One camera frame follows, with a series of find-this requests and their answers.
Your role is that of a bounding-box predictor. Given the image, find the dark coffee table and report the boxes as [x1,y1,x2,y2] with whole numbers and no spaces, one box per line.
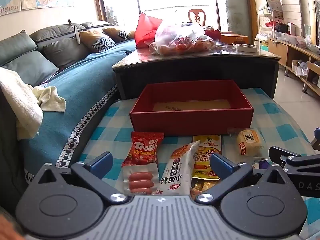
[112,41,282,100]

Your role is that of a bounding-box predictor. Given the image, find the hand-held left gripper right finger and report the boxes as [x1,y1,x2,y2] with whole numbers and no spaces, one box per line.
[195,152,288,204]

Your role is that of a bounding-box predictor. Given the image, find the crinkled printed snack packet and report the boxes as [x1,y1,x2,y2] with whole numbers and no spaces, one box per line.
[252,160,270,170]

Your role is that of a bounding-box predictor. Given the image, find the red bag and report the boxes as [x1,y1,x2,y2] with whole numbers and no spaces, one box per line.
[135,12,164,48]

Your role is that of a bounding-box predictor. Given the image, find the grey green sofa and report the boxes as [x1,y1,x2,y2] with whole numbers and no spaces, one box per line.
[0,20,137,195]

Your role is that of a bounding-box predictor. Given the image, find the yellow snack packet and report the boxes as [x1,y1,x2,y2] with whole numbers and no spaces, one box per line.
[191,134,223,180]

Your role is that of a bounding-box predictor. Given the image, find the cream cloth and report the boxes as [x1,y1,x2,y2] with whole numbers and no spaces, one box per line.
[32,85,67,112]

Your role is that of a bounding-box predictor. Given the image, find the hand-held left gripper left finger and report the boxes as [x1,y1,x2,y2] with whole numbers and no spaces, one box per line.
[32,151,128,204]

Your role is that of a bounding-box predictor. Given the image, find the wooden chair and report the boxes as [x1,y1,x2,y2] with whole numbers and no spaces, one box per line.
[188,9,207,27]

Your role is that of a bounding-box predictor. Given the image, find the clear sausage packet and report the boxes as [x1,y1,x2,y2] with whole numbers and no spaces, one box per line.
[123,164,159,196]

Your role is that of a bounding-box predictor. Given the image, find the red gummy candy packet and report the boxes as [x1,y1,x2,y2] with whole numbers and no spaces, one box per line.
[122,131,165,167]

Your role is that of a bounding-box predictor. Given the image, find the gold foil snack packet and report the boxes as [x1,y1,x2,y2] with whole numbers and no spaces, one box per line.
[190,179,220,200]

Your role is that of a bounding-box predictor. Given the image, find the white fluffy towel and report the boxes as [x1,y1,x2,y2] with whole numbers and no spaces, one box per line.
[0,67,44,140]

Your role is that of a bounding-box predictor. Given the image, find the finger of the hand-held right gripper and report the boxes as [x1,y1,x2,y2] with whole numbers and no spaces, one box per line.
[310,127,320,152]
[269,146,320,173]

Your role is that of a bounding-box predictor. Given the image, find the metal wire rack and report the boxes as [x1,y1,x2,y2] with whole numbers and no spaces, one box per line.
[257,0,285,40]

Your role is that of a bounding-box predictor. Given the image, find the clear plastic bag of snacks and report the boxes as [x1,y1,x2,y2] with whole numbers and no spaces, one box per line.
[149,19,217,55]

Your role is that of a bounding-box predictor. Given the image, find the white bread packet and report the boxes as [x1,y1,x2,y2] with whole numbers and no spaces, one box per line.
[153,140,201,196]

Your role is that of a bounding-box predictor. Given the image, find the orange box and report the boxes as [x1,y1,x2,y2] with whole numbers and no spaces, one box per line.
[220,31,250,45]

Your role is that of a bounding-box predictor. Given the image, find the wooden cabinet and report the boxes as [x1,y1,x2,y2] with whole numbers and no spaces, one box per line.
[268,37,320,97]

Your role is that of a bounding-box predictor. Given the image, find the round hand fan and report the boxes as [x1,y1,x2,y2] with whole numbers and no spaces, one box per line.
[67,19,81,45]

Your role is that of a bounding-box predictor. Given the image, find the brown houndstooth cushion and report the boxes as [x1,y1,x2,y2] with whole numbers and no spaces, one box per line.
[103,27,130,43]
[79,29,117,53]

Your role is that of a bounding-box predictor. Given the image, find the steamed cake bun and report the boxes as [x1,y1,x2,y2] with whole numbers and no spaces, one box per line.
[227,127,272,159]

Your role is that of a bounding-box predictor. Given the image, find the tape roll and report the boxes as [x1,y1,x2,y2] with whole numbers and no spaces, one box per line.
[232,43,258,53]

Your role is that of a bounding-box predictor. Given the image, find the blue white checkered tablecloth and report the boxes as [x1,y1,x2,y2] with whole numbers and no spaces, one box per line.
[80,87,320,233]

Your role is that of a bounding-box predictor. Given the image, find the red cloth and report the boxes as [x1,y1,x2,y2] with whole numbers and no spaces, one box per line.
[204,29,222,40]

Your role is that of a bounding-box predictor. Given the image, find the red cardboard box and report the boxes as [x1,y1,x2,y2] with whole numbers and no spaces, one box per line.
[129,80,254,137]

